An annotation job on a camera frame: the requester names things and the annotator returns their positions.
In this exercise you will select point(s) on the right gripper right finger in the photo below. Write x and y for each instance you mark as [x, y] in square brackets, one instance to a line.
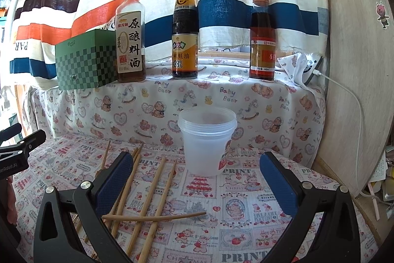
[337, 238]

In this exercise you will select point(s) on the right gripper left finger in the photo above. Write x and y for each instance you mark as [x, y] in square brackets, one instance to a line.
[56, 238]

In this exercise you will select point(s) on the green checkered box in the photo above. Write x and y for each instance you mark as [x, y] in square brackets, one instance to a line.
[86, 61]

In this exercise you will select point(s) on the bear print cloth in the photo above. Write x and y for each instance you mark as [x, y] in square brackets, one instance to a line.
[283, 115]

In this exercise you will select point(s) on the clear cooking wine bottle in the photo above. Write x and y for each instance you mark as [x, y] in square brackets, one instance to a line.
[130, 36]

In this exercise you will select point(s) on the translucent plastic cup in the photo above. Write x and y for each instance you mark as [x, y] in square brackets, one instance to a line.
[207, 136]

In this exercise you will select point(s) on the round wooden board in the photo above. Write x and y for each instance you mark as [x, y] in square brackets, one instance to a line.
[359, 104]

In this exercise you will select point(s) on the dark oyster sauce bottle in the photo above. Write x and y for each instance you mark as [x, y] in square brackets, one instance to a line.
[185, 35]

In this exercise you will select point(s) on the red capped sauce bottle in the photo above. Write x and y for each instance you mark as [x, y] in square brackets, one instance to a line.
[262, 42]

